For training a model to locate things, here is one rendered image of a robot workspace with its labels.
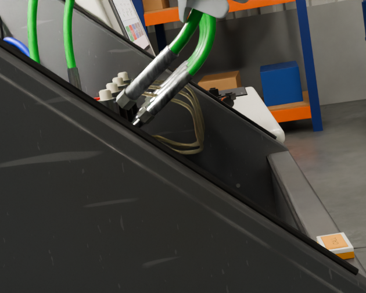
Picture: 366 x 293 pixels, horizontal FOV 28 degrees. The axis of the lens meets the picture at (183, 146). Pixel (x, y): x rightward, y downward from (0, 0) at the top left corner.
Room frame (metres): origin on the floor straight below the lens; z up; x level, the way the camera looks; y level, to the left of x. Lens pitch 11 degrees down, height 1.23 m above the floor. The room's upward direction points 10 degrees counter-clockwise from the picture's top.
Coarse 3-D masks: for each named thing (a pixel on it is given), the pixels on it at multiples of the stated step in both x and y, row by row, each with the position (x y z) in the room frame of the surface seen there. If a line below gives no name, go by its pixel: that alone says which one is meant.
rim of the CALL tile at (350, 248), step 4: (320, 236) 0.75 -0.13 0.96; (344, 236) 0.74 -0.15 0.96; (320, 240) 0.74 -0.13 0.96; (348, 240) 0.73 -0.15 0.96; (320, 244) 0.73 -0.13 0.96; (348, 244) 0.71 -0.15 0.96; (336, 248) 0.71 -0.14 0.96; (340, 248) 0.71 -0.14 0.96; (344, 248) 0.71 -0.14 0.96; (348, 248) 0.70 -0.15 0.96; (352, 248) 0.70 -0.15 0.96; (336, 252) 0.71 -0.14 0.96; (340, 252) 0.70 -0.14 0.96; (344, 252) 0.71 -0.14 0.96
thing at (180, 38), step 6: (192, 12) 0.81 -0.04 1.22; (198, 12) 0.81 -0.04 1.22; (192, 18) 0.81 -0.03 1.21; (198, 18) 0.81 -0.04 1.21; (186, 24) 0.82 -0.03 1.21; (192, 24) 0.81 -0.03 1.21; (198, 24) 0.82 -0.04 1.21; (186, 30) 0.82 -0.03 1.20; (192, 30) 0.82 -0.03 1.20; (180, 36) 0.82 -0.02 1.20; (186, 36) 0.82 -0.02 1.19; (174, 42) 0.82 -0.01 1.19; (180, 42) 0.82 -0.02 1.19; (186, 42) 0.82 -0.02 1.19; (174, 48) 0.82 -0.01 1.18; (180, 48) 0.82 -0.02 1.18
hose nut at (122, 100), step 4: (124, 88) 0.86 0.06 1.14; (120, 92) 0.86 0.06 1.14; (124, 92) 0.85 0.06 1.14; (120, 96) 0.86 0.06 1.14; (124, 96) 0.85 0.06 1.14; (116, 100) 0.86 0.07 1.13; (120, 100) 0.85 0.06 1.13; (124, 100) 0.85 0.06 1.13; (128, 100) 0.85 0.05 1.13; (132, 100) 0.85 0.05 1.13; (136, 100) 0.86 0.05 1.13; (120, 104) 0.86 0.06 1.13; (124, 104) 0.85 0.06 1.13; (128, 104) 0.85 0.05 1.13; (132, 104) 0.86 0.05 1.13; (124, 108) 0.86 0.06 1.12; (128, 108) 0.86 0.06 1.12
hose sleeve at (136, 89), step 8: (168, 48) 0.83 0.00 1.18; (160, 56) 0.83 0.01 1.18; (168, 56) 0.83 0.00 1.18; (176, 56) 0.83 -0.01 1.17; (152, 64) 0.84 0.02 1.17; (160, 64) 0.83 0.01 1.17; (168, 64) 0.83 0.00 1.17; (144, 72) 0.84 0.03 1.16; (152, 72) 0.84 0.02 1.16; (160, 72) 0.84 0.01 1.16; (136, 80) 0.85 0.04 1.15; (144, 80) 0.84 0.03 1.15; (152, 80) 0.84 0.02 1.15; (128, 88) 0.85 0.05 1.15; (136, 88) 0.85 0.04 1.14; (144, 88) 0.84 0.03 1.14; (128, 96) 0.85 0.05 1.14; (136, 96) 0.85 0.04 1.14
